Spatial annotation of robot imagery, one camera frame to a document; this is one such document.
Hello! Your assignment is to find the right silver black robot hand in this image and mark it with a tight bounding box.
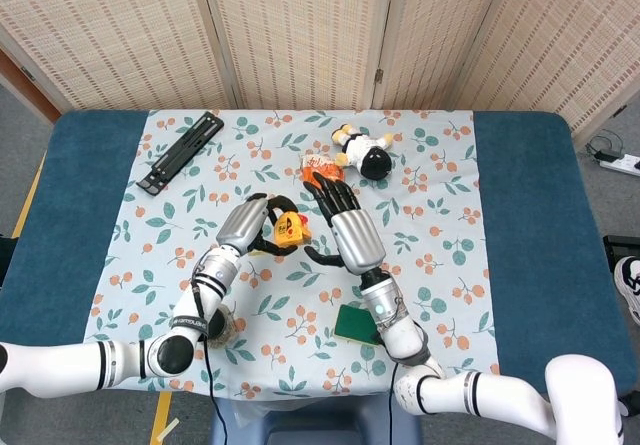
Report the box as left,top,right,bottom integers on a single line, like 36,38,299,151
302,172,387,276

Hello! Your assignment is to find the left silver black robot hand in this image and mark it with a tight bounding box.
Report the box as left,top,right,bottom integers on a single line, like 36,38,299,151
215,192,311,259

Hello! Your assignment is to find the yellow tape measure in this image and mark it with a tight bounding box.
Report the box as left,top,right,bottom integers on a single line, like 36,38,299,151
271,210,312,246

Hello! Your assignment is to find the orange snack packet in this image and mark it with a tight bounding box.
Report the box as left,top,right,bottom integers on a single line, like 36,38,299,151
299,153,347,189

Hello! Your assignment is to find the black white plush toy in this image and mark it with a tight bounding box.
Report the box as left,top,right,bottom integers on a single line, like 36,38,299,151
331,123,395,182

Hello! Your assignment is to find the green yellow sponge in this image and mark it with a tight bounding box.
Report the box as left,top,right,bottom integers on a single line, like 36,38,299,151
333,303,384,349

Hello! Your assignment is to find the floral print tablecloth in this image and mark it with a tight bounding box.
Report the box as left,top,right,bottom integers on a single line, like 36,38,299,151
82,108,502,400

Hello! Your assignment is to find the black folding stand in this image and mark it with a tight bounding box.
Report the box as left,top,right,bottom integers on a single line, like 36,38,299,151
135,110,225,197

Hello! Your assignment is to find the glass jar with black lid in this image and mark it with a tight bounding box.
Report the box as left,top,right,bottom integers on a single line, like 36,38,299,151
206,304,240,350

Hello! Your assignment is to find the blue table cover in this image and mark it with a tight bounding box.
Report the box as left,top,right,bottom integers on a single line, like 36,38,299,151
0,109,626,399

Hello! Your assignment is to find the woven folding screen panel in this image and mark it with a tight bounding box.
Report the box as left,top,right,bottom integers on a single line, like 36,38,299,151
197,0,397,111
452,0,640,136
0,0,241,112
372,0,516,111

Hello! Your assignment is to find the black box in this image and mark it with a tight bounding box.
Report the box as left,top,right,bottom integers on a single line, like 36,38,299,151
602,234,640,262
0,234,12,291

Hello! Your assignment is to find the brown wooden board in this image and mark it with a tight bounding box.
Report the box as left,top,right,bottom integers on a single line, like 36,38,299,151
0,47,62,126

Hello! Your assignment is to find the white power strip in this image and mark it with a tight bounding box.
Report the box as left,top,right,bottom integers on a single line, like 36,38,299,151
599,153,640,176

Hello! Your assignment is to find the white black sneaker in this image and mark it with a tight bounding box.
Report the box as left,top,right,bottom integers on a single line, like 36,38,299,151
613,256,640,326

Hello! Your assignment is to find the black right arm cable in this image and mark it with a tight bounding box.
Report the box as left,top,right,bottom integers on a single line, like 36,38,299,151
386,359,401,445

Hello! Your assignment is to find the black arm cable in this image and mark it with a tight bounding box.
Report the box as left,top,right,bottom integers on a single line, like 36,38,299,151
386,359,401,445
191,284,230,445

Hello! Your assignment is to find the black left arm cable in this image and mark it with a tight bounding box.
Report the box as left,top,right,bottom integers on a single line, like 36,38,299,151
191,284,230,445

